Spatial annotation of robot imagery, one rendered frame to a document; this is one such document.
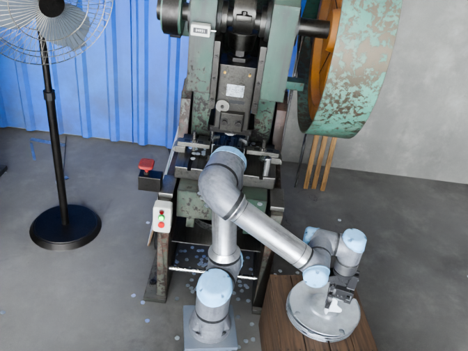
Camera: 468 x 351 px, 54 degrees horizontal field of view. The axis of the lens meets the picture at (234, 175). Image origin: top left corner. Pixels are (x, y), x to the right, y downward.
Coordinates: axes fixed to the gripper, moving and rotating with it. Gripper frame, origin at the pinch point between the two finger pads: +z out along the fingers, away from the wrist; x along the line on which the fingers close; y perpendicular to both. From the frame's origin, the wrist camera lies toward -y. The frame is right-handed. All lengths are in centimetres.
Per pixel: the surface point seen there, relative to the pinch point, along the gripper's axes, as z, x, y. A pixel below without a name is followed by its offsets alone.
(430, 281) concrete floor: 56, 94, 58
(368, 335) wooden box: 20.4, 11.6, 19.8
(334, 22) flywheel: -83, 60, -24
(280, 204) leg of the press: -9.2, 39.5, -27.9
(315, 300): 16.0, 16.6, -3.1
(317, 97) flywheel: -49, 67, -25
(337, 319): 16.7, 11.2, 6.7
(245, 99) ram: -48, 50, -52
